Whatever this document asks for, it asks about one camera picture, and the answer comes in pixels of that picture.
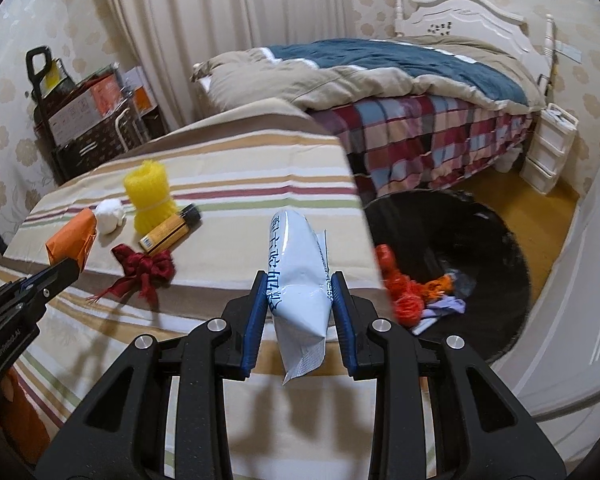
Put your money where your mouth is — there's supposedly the cream curtain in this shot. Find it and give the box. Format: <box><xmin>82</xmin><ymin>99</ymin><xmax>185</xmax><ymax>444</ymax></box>
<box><xmin>108</xmin><ymin>0</ymin><xmax>355</xmax><ymax>129</ymax></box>

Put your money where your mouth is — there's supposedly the white paper ball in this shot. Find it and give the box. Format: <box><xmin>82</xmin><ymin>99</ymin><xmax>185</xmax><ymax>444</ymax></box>
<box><xmin>94</xmin><ymin>198</ymin><xmax>125</xmax><ymax>235</ymax></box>

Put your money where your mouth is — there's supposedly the white door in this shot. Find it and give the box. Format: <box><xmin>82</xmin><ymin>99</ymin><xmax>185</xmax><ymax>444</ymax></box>
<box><xmin>493</xmin><ymin>170</ymin><xmax>600</xmax><ymax>466</ymax></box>

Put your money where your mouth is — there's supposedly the white blue plastic package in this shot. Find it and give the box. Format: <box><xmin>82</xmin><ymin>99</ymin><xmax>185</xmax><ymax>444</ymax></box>
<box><xmin>266</xmin><ymin>209</ymin><xmax>332</xmax><ymax>382</ymax></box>

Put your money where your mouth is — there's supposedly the orange paper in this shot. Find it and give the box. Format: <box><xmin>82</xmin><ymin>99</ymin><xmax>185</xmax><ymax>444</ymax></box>
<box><xmin>45</xmin><ymin>208</ymin><xmax>97</xmax><ymax>271</ymax></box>

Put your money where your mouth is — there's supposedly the plaid bed sheet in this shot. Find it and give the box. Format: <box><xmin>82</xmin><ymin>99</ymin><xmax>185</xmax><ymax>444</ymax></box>
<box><xmin>309</xmin><ymin>94</ymin><xmax>533</xmax><ymax>204</ymax></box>

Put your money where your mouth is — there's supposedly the white orange small box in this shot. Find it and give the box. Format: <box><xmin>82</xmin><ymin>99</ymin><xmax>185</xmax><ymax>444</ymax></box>
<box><xmin>123</xmin><ymin>65</ymin><xmax>158</xmax><ymax>115</ymax></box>

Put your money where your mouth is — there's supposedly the yellow foam net roll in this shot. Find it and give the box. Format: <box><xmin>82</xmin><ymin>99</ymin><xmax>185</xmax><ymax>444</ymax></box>
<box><xmin>123</xmin><ymin>160</ymin><xmax>178</xmax><ymax>236</ymax></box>

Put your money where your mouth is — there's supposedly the white wooden headboard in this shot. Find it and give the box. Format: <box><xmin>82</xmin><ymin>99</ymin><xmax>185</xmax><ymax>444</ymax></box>
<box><xmin>394</xmin><ymin>0</ymin><xmax>556</xmax><ymax>92</ymax></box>

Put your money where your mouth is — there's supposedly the dark wicker basket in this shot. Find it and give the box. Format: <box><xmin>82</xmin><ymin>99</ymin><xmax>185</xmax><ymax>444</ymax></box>
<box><xmin>53</xmin><ymin>106</ymin><xmax>150</xmax><ymax>182</ymax></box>

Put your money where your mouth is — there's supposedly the yellow bottle black cap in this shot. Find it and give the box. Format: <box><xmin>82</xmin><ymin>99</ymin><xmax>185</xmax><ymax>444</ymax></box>
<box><xmin>140</xmin><ymin>204</ymin><xmax>201</xmax><ymax>256</ymax></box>

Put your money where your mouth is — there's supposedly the cardboard box orange label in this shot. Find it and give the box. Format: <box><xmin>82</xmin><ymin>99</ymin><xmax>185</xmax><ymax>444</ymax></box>
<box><xmin>48</xmin><ymin>74</ymin><xmax>123</xmax><ymax>146</ymax></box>

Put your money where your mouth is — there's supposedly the beige blue duvet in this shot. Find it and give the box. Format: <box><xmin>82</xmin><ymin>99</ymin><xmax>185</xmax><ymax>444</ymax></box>
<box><xmin>192</xmin><ymin>36</ymin><xmax>545</xmax><ymax>115</ymax></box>

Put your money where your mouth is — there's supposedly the orange red plastic bag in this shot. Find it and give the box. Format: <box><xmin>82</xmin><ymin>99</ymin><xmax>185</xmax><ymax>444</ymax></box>
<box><xmin>375</xmin><ymin>244</ymin><xmax>454</xmax><ymax>328</ymax></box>

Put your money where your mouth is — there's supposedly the dark red ribbon bow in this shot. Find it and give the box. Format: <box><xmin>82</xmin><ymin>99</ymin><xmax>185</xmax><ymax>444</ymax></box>
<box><xmin>88</xmin><ymin>244</ymin><xmax>176</xmax><ymax>308</ymax></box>

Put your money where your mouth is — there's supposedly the white plastic drawer unit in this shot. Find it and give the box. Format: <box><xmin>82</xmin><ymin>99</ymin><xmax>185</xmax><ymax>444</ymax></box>
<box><xmin>520</xmin><ymin>103</ymin><xmax>579</xmax><ymax>195</ymax></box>

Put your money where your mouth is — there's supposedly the black hand cart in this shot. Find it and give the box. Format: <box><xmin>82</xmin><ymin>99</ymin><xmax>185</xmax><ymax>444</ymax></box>
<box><xmin>26</xmin><ymin>46</ymin><xmax>76</xmax><ymax>184</ymax></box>

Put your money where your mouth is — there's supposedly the lavender paper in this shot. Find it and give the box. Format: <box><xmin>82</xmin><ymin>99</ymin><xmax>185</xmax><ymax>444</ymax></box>
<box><xmin>422</xmin><ymin>295</ymin><xmax>466</xmax><ymax>320</ymax></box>

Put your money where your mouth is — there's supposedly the black trash bin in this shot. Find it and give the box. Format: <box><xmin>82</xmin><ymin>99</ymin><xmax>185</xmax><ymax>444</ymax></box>
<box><xmin>364</xmin><ymin>191</ymin><xmax>531</xmax><ymax>364</ymax></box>

